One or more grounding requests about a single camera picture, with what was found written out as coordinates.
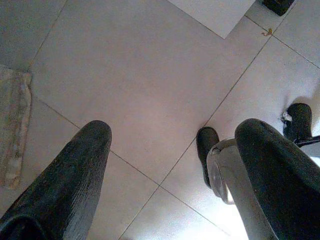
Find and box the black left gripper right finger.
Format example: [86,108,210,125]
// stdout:
[234,118,320,240]

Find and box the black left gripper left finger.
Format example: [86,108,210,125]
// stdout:
[0,119,113,240]

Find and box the silver black robot left leg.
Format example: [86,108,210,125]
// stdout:
[195,126,279,240]

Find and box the black robot right foot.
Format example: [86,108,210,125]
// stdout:
[284,102,314,141]

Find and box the brown patterned floor mat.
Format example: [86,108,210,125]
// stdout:
[0,64,34,189]

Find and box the white door panel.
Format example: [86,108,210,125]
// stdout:
[166,0,256,40]

